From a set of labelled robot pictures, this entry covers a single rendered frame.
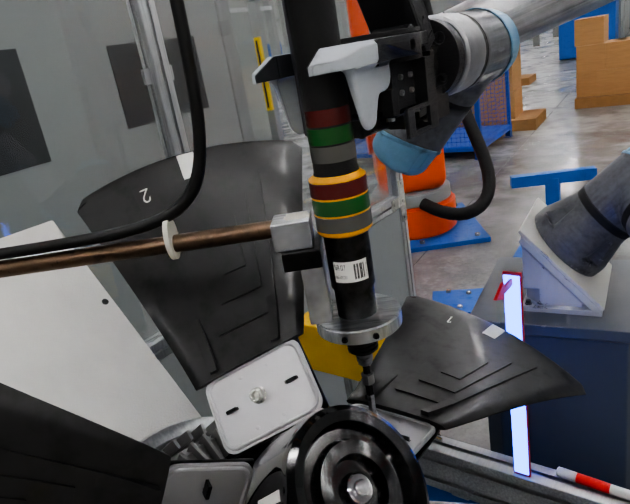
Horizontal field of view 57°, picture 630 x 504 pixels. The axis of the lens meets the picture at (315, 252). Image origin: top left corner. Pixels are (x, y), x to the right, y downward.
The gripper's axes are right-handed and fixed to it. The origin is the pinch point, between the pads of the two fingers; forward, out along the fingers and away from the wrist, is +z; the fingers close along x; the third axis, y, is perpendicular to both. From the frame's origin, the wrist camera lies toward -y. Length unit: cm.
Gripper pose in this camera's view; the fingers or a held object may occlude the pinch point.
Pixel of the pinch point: (291, 61)
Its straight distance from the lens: 40.4
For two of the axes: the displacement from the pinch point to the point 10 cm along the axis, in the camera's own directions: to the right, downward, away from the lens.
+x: -7.9, -0.8, 6.0
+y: 1.6, 9.3, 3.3
